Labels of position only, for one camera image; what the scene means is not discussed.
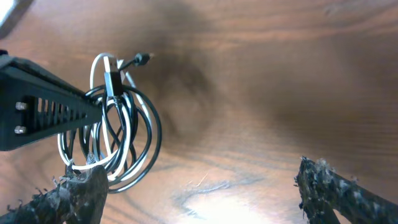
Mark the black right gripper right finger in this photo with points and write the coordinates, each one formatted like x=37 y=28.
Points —
x=323 y=192

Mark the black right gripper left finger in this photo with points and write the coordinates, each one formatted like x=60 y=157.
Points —
x=76 y=198

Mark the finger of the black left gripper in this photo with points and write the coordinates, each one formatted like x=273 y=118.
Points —
x=36 y=104

